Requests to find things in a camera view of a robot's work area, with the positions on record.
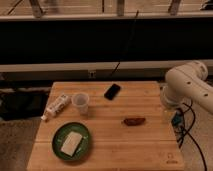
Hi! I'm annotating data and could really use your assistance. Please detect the white sponge block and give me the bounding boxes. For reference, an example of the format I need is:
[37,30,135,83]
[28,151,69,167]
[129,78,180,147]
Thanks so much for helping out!
[61,132,82,156]

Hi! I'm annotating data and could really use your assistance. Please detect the black cable on floor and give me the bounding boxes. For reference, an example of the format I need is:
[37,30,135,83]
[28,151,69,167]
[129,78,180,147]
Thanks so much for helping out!
[175,99,208,171]

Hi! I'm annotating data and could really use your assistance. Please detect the black smartphone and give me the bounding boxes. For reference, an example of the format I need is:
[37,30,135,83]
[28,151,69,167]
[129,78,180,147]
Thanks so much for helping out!
[104,84,121,100]

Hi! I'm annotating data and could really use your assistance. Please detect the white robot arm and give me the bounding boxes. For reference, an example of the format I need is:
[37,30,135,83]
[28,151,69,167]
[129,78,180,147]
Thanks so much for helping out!
[160,61,213,114]

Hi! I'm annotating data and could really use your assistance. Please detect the dark red pepper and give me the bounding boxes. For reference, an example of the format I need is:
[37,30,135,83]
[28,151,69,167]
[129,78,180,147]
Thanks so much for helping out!
[123,117,146,126]

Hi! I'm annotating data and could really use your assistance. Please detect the white ceramic cup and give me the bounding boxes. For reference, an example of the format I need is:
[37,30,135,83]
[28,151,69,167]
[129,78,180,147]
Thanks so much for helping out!
[71,93,89,115]

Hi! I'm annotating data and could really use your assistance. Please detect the black background cable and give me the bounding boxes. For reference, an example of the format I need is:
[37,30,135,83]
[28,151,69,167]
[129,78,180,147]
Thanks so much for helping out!
[109,9,140,78]

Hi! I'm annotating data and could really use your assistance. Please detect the white toothpaste tube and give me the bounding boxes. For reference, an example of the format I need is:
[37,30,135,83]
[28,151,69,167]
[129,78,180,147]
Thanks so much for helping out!
[41,94,71,121]

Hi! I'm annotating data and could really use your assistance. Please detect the green plate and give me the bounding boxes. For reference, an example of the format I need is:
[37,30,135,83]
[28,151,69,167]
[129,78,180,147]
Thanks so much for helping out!
[52,122,91,161]

